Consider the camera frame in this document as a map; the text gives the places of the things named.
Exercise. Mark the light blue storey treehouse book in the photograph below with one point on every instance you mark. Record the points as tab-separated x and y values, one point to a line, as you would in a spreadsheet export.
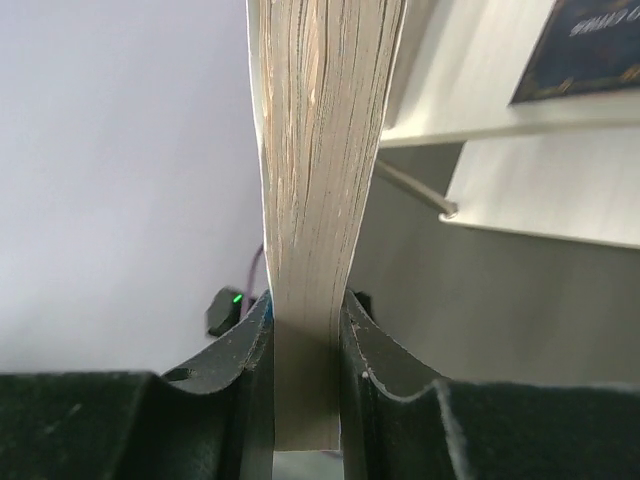
320	75

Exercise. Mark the dark tale of cities book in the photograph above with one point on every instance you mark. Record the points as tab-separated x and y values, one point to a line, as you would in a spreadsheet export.
585	47

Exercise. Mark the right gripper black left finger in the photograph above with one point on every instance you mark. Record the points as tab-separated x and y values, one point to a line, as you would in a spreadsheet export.
212	417

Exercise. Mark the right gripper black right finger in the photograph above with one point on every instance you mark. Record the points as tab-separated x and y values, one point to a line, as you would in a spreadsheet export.
402	420

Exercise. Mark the white two-tier wooden shelf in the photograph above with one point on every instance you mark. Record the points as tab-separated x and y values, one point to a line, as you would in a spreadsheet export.
565	168

